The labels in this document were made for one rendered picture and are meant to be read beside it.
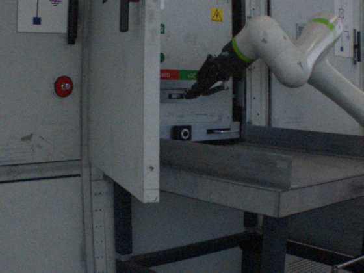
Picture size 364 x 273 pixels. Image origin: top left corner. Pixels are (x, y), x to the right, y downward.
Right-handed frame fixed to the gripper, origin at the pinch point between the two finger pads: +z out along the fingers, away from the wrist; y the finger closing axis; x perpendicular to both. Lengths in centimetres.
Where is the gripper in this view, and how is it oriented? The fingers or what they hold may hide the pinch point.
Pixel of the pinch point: (194, 91)
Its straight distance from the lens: 175.3
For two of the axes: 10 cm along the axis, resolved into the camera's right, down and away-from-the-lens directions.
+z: -5.4, 4.3, 7.2
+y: 3.0, 9.0, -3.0
